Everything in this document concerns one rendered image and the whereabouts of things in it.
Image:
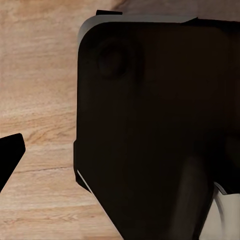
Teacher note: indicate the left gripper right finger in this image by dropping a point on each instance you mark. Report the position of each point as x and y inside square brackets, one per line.
[232, 148]

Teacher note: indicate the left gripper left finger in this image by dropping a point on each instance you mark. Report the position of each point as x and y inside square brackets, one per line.
[12, 148]

